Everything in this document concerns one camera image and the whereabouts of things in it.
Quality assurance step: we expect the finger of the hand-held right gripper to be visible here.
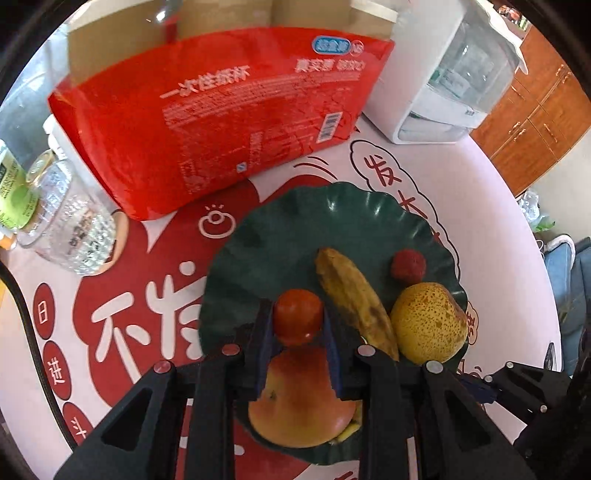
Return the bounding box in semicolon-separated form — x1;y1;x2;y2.
459;361;573;416

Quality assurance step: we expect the clear faceted glass cup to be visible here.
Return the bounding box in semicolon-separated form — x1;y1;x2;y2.
18;159;116;276

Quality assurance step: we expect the red lychee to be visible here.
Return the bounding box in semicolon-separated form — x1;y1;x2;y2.
391;249;427;283

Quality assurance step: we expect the green label clear bottle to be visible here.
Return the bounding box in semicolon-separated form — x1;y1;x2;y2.
0;138;42;232

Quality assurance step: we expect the red cherry tomato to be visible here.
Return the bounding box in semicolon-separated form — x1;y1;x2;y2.
272;289;325;347

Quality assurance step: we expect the small smooth yellow pear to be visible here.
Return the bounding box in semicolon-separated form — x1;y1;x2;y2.
330;406;364;444

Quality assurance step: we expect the red yellow apple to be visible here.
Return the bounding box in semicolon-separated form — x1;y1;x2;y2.
248;344;363;448

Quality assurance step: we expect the white countertop cup sterilizer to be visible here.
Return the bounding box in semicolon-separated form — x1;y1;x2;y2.
361;0;525;145

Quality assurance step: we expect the blue cloth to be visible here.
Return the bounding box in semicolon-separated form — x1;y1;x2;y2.
542;233;579;370

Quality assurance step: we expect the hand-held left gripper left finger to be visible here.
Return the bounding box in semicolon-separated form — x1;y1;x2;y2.
53;298;278;480

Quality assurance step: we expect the red paper cup bag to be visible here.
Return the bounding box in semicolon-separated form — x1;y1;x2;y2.
47;26;397;221

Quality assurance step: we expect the paper cup stack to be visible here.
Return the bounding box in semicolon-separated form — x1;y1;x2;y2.
68;16;178;86
272;0;352;29
178;0;274;41
348;0;399;40

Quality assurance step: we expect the clear plastic bag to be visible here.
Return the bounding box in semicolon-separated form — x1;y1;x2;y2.
517;187;557;234

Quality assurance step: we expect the printed cartoon tablecloth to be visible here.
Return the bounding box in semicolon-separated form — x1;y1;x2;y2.
0;115;561;480

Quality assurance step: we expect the large speckled yellow pear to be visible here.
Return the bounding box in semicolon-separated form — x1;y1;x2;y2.
390;282;469;364

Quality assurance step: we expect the dark green scalloped plate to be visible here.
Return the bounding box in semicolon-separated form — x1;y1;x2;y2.
199;181;469;466

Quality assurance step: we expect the overripe spotted banana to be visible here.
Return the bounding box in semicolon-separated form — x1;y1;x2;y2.
315;248;400;362

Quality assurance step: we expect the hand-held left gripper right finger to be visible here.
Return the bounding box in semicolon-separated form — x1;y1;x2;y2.
321;307;539;480

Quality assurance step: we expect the wooden sideboard cabinet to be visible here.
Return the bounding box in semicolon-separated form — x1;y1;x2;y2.
468;28;591;197

